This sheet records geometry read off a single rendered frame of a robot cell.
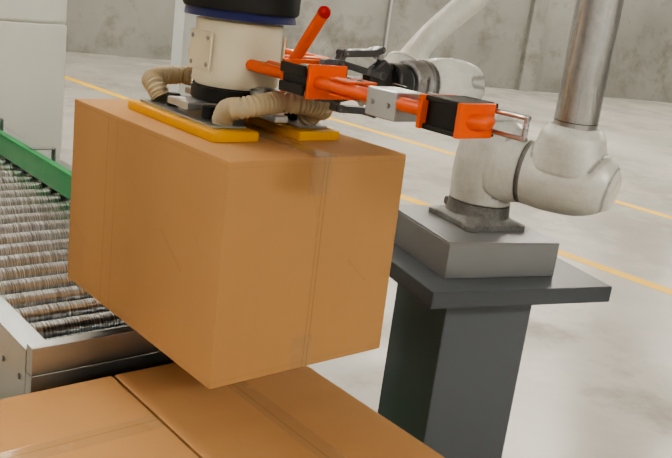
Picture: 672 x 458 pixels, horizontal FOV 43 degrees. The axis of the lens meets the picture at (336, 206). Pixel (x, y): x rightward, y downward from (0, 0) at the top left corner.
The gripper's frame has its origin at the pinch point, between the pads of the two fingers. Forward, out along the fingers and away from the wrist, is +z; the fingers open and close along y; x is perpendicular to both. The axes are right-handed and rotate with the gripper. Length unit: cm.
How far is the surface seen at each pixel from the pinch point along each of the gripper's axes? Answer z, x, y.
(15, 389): 35, 42, 71
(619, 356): -225, 52, 120
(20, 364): 35, 40, 64
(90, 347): 23, 34, 61
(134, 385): 19, 23, 65
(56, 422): 37, 17, 65
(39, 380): 34, 34, 66
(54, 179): -20, 162, 60
